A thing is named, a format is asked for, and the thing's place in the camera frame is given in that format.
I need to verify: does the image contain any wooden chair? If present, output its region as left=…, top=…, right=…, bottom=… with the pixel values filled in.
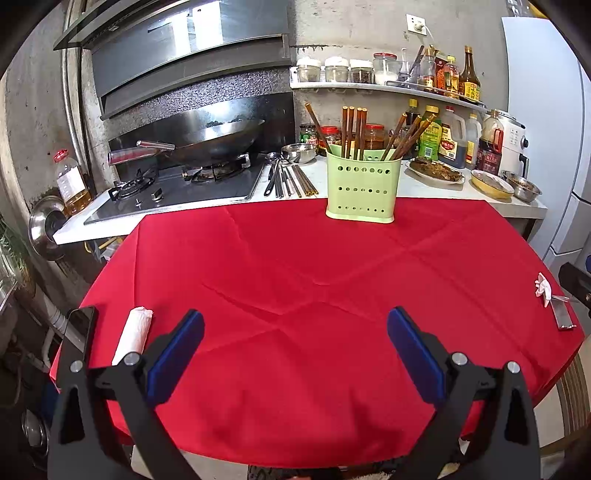
left=538, top=355, right=591, bottom=462

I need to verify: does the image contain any steel wok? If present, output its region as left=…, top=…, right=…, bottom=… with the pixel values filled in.
left=107, top=117, right=266, bottom=168

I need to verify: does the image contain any white kitchen appliance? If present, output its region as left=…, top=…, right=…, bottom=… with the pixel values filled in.
left=496, top=109, right=529, bottom=178

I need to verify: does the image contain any red tablecloth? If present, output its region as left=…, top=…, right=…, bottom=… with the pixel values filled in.
left=48, top=199, right=581, bottom=467

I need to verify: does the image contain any white drain pipe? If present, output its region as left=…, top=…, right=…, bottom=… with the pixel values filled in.
left=37, top=288, right=70, bottom=370

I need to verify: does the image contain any pale plastic bottle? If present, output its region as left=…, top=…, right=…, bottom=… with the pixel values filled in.
left=465, top=113, right=483, bottom=169

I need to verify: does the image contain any green plastic utensil holder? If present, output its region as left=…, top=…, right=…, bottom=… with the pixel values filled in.
left=325, top=148, right=402, bottom=224

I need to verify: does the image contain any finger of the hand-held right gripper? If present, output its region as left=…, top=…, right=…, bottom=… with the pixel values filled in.
left=558, top=257, right=591, bottom=320

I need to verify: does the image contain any small empty steel bowl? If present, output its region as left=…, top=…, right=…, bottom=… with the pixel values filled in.
left=281, top=143, right=318, bottom=164

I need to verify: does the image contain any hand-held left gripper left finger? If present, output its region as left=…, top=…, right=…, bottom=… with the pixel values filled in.
left=47, top=308, right=206, bottom=480

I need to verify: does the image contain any red-lidded glass jar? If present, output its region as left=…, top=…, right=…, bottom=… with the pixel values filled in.
left=373, top=52, right=400, bottom=86

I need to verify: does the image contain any tall brown sauce bottle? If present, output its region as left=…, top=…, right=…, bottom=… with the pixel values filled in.
left=458, top=45, right=482, bottom=103

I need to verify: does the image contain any white plastic bag roll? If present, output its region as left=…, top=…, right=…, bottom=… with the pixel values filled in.
left=112, top=307, right=154, bottom=366

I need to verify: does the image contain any large dark vinegar jug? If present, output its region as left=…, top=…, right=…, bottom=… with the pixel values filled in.
left=438, top=106, right=468, bottom=168

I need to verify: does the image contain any white wall shelf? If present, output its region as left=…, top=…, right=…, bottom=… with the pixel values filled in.
left=290, top=69, right=490, bottom=112

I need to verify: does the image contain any gas stove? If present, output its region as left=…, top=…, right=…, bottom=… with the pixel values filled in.
left=84, top=157, right=269, bottom=226

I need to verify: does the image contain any orange sauce bottle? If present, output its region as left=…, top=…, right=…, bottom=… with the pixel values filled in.
left=444, top=56, right=460, bottom=97

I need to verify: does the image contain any bundle of metal chopsticks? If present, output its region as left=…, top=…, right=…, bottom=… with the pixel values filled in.
left=277, top=164, right=320, bottom=199

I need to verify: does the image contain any black smartphone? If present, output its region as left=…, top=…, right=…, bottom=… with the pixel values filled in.
left=58, top=305, right=99, bottom=370

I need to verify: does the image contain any glass cup with utensils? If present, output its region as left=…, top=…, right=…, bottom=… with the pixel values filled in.
left=400, top=46, right=424, bottom=84

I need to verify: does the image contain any cooking oil bottle red cap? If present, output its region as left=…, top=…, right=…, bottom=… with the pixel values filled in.
left=53, top=150, right=93, bottom=217

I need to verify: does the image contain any white-lidded spice jar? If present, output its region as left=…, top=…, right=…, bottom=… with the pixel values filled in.
left=349, top=59, right=376, bottom=85
left=296, top=58, right=322, bottom=83
left=324, top=56, right=349, bottom=83

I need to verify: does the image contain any white refrigerator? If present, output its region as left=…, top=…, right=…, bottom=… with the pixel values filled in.
left=501, top=16, right=591, bottom=271

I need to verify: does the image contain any vertical wall pipe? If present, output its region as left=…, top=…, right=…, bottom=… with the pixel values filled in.
left=62, top=0, right=95, bottom=195

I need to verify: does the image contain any green plastic bottle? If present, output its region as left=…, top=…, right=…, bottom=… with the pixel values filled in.
left=419, top=105, right=443, bottom=161

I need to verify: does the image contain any steel range hood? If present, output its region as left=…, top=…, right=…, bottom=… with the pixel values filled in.
left=53, top=0, right=291, bottom=121

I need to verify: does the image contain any steel pot lid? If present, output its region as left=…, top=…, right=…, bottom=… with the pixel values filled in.
left=28, top=196, right=70, bottom=261

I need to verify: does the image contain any crumpled white tissue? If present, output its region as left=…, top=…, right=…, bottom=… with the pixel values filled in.
left=534, top=272, right=552, bottom=309

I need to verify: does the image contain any green plant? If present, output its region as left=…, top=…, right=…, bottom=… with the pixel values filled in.
left=0, top=217, right=35, bottom=301

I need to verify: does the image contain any steel bowl with food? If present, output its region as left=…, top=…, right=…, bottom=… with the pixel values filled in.
left=502, top=171, right=543, bottom=204

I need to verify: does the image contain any steel pot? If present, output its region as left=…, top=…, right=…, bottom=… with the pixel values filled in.
left=21, top=408, right=49, bottom=450

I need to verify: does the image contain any plate of cooked food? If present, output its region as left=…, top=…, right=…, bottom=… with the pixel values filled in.
left=405, top=157, right=466, bottom=185

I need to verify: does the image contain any yellow dish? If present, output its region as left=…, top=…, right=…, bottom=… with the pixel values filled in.
left=470, top=169, right=515, bottom=199

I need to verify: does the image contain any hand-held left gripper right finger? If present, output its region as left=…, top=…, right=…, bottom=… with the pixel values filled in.
left=387, top=305, right=541, bottom=480

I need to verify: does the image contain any bent metal bracket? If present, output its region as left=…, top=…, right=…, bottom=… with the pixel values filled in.
left=549, top=295, right=577, bottom=330

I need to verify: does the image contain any clear bottle yellow cap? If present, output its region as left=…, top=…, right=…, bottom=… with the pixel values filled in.
left=420, top=46, right=438, bottom=90

